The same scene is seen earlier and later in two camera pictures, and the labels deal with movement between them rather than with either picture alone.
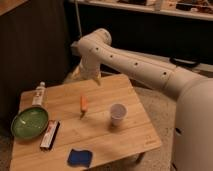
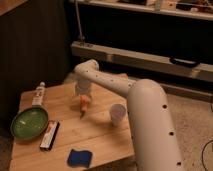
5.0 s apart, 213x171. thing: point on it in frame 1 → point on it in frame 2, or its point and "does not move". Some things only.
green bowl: (29, 123) does not move
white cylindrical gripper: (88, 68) → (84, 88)
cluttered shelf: (191, 9) does not move
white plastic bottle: (39, 93) does not move
